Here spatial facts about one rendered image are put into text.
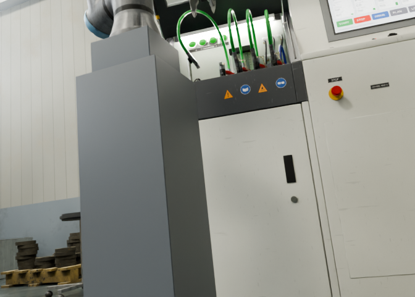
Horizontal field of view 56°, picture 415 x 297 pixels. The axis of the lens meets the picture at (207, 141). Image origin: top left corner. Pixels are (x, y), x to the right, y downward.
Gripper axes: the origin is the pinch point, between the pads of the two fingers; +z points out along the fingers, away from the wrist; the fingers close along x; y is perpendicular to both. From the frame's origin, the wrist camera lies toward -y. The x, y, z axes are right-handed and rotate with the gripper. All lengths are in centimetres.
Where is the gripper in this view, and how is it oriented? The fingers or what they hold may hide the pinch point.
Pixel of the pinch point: (204, 13)
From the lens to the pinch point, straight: 165.9
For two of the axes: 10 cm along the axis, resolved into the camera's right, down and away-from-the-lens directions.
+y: -2.5, -1.7, -9.5
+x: 9.6, -1.5, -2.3
